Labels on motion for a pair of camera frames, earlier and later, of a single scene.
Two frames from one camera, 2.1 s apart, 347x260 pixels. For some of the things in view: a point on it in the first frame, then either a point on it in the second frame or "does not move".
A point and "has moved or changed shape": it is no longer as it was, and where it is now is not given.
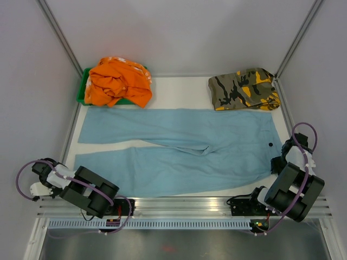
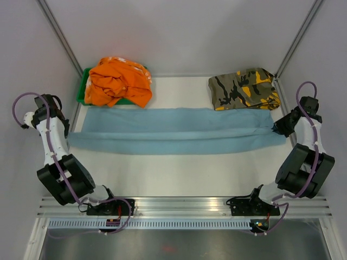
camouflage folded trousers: [253, 88] does not move
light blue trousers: [233, 147] has moved or changed shape
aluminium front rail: [209, 206] does not move
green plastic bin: [81, 100] does not move
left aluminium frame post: [60, 36] does not move
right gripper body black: [278, 163] → [284, 126]
